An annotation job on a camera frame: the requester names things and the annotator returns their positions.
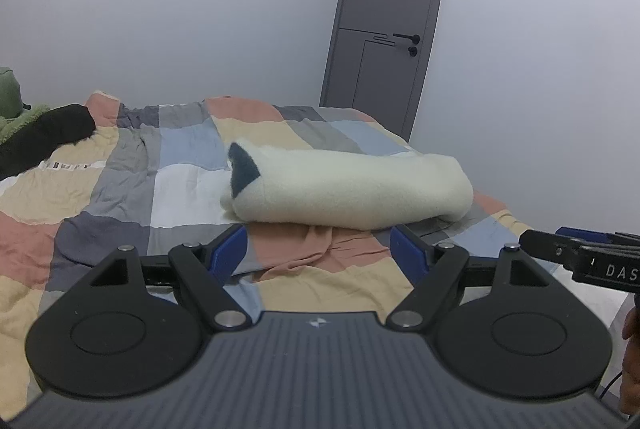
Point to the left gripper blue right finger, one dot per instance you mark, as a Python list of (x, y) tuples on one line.
[(410, 253)]

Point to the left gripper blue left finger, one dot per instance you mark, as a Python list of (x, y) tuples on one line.
[(226, 252)]

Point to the grey bedroom door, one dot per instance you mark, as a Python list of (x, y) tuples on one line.
[(377, 59)]

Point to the right hand of person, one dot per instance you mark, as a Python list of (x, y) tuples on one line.
[(630, 386)]

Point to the black fleece garment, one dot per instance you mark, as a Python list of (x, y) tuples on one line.
[(35, 142)]

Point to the green fleece garment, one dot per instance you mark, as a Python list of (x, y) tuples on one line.
[(14, 113)]

